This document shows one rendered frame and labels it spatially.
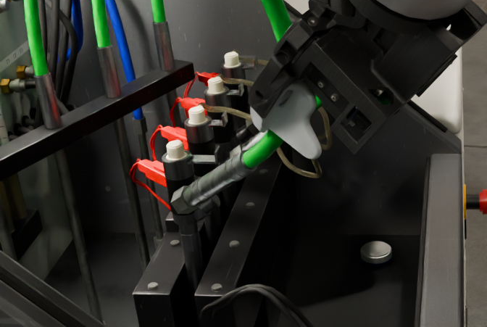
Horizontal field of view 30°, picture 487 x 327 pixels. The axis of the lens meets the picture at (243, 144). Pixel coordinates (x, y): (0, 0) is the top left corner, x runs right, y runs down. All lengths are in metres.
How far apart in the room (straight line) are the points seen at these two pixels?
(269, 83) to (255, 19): 0.55
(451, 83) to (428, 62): 0.78
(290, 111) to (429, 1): 0.17
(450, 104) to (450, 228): 0.26
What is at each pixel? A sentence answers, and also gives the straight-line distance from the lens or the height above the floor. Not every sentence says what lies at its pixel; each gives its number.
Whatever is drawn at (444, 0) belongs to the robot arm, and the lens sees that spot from 0.47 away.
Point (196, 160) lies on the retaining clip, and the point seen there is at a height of 1.10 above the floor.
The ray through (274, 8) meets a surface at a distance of 0.62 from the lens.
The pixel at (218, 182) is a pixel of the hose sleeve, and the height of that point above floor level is 1.14.
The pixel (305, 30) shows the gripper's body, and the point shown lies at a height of 1.29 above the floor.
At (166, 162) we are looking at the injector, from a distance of 0.85.
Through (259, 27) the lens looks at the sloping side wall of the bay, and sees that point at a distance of 1.12.
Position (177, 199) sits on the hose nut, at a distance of 0.75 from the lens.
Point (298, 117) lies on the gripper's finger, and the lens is 0.61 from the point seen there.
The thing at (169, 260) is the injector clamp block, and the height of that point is 0.98.
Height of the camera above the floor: 1.46
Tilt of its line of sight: 25 degrees down
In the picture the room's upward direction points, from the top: 7 degrees counter-clockwise
